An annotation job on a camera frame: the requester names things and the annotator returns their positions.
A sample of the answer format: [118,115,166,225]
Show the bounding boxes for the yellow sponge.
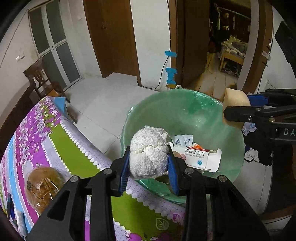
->
[221,88,250,129]

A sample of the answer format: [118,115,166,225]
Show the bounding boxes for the frosted glass door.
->
[28,0,82,90]

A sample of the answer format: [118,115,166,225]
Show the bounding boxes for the green plastic basin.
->
[121,89,245,204]

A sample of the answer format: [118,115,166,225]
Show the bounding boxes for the brown wooden door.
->
[83,0,142,86]

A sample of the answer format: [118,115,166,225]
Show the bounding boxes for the wooden chair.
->
[23,58,78,123]

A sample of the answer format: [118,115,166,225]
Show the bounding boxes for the white and orange medicine box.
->
[170,142,222,172]

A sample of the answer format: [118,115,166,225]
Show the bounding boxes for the black wall cable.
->
[141,0,171,91]

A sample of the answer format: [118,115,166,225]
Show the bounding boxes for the white balled towel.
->
[129,126,171,179]

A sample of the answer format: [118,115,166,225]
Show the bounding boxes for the pile of dark clothes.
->
[242,122,274,166]

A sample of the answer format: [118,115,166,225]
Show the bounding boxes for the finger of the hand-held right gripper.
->
[223,105,296,123]
[247,88,296,107]

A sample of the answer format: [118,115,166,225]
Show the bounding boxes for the floral striped tablecloth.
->
[0,96,192,241]

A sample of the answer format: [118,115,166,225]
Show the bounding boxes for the bread in clear plastic bag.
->
[26,167,72,215]

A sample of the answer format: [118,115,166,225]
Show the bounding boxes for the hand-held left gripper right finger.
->
[167,151,271,241]

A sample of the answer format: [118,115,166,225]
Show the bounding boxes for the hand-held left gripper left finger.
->
[24,146,132,241]

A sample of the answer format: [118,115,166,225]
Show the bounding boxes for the open dark wooden door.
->
[183,0,211,90]

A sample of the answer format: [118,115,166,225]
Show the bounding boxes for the wooden bed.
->
[218,35,249,72]

